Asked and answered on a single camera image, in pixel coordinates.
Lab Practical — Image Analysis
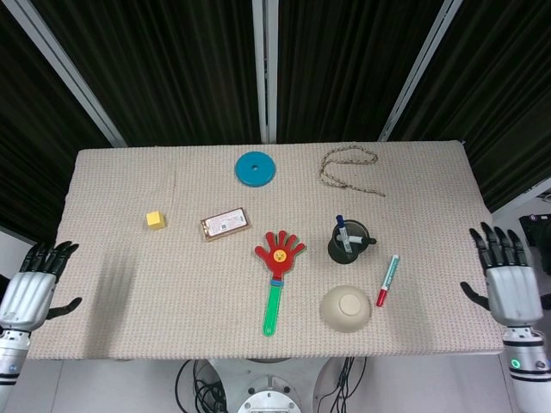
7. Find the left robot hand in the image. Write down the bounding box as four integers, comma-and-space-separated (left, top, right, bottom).
0, 240, 83, 331

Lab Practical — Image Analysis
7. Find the braided beige rope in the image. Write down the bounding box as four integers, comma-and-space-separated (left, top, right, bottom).
319, 145, 387, 198

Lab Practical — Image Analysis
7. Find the white slanted frame post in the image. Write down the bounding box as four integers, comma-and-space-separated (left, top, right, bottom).
3, 0, 128, 147
378, 0, 464, 142

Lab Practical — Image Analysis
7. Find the cream upturned bowl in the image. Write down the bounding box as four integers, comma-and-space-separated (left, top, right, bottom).
319, 285, 373, 333

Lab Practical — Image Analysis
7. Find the black equipment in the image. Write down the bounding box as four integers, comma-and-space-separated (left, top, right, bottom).
518, 213, 551, 276

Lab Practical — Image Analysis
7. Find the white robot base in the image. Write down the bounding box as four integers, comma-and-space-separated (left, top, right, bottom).
206, 356, 337, 413

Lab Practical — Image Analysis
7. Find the black cable bundle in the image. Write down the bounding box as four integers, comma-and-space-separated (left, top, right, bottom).
175, 359, 229, 413
318, 356, 367, 413

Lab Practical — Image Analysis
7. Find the white upright frame post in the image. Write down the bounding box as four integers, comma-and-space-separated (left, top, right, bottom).
251, 0, 281, 145

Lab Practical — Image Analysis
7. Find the red green hand clapper toy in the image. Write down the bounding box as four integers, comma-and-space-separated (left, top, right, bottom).
253, 231, 307, 337

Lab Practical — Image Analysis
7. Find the beige woven tablecloth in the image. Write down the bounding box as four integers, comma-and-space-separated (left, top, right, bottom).
25, 139, 505, 361

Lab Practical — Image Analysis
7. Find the black cup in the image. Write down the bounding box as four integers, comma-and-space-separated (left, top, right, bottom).
327, 219, 371, 265

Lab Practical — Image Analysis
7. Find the red and green marker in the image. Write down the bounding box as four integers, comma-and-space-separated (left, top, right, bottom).
376, 254, 400, 307

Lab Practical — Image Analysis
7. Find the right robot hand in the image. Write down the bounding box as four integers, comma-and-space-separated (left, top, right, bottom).
460, 221, 544, 328

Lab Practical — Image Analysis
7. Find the blue round disc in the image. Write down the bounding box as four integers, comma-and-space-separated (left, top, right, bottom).
234, 151, 276, 188

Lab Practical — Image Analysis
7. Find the blue and white marker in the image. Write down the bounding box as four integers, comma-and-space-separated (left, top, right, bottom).
336, 213, 352, 255

